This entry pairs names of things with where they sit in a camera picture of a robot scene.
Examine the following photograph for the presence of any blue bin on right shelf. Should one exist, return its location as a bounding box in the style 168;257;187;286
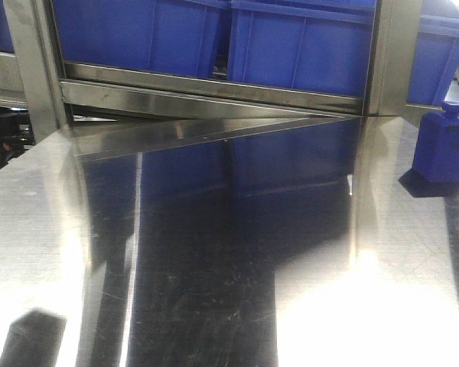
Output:
227;1;376;97

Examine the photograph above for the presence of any stainless steel shelf frame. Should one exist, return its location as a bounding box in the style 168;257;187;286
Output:
0;1;431;141

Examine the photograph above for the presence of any blue bin far right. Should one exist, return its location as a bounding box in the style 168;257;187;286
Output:
407;15;459;106

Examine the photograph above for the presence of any blue block part with knob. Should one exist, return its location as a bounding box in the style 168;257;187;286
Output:
412;101;459;183

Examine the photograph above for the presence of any blue bin on left shelf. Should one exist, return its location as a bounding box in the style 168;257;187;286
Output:
53;1;229;78

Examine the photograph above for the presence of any blue bin on shelf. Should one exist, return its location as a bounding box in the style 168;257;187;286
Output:
227;1;376;97
53;1;229;78

